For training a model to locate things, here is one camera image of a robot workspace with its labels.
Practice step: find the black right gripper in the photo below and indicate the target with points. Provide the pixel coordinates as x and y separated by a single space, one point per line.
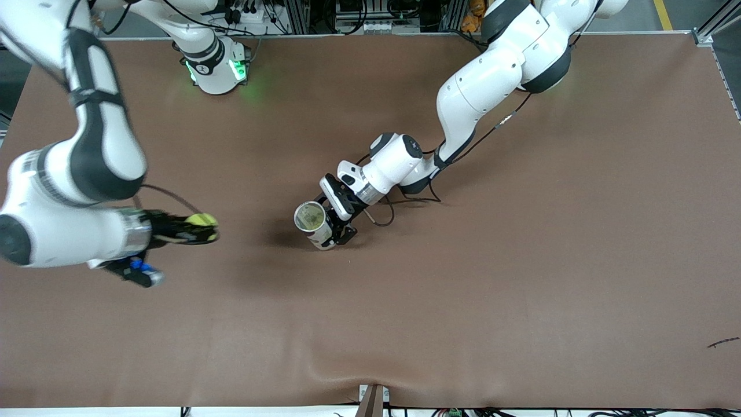
161 226

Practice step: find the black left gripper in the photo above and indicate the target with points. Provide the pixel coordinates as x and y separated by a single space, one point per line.
343 220

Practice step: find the yellow tennis ball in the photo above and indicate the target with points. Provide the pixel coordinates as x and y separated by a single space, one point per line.
204 220
312 216

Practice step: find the clear Wilson tennis ball can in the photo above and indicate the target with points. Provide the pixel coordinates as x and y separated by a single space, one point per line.
320 237

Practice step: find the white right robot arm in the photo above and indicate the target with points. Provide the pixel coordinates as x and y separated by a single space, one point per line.
104 145

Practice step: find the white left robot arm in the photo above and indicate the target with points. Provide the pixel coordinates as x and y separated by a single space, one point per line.
492 87

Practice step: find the brown table mat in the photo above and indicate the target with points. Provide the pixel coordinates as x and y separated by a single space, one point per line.
521 260

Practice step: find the small green connector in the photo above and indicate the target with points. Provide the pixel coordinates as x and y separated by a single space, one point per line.
454 413

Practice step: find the white socket strip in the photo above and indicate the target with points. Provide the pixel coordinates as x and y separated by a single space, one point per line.
379 26

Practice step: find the white power strip black plugs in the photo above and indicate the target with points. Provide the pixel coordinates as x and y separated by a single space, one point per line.
255 16

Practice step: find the orange packaged items pile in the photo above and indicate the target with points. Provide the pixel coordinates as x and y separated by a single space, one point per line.
474 20

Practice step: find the metal camera post bracket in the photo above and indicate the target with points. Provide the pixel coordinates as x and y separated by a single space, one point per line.
371 405

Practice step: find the aluminium frame profile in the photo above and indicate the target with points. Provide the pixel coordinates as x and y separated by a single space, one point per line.
721 17

